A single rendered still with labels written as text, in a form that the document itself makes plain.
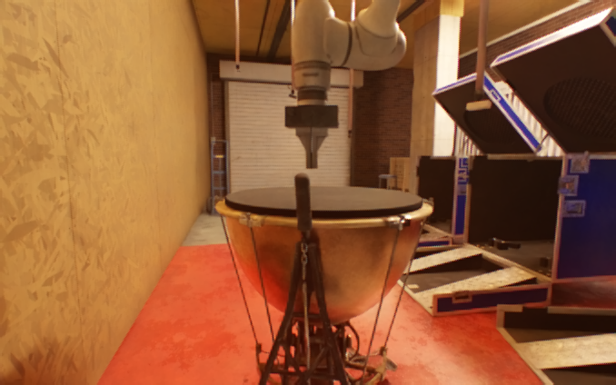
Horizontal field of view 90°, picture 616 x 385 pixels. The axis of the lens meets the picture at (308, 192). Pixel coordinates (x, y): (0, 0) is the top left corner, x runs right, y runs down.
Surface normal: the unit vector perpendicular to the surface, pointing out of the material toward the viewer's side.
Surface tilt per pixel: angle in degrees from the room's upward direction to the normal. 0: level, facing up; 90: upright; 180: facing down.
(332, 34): 89
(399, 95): 90
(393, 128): 90
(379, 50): 136
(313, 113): 90
